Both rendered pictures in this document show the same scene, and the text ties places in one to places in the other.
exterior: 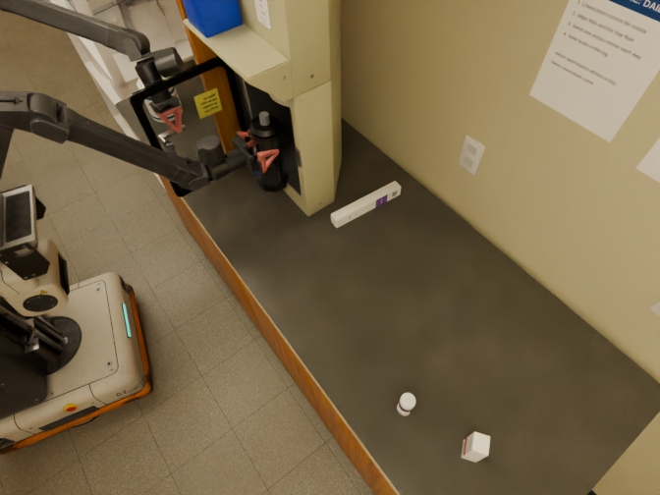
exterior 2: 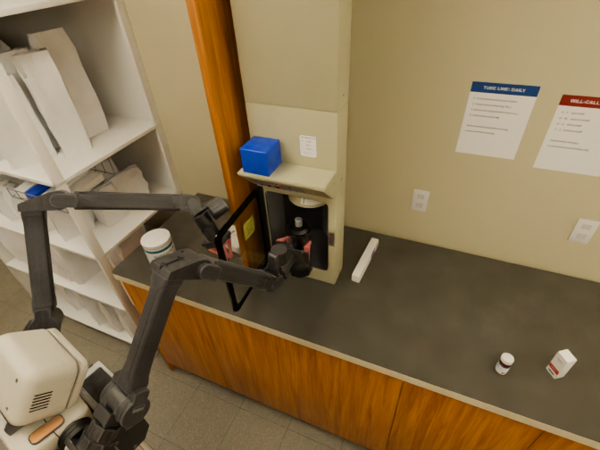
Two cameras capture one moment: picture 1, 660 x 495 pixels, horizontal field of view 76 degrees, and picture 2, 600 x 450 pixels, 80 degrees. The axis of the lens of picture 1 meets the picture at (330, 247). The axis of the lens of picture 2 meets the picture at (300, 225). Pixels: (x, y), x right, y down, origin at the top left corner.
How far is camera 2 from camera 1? 0.71 m
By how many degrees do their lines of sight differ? 26
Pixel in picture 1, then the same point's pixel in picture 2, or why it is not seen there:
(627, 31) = (506, 104)
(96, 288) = not seen: outside the picture
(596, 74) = (495, 128)
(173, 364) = not seen: outside the picture
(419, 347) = (472, 328)
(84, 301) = not seen: outside the picture
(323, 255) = (366, 304)
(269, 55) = (320, 172)
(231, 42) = (287, 174)
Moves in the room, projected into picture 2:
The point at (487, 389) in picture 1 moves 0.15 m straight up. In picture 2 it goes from (528, 331) to (543, 305)
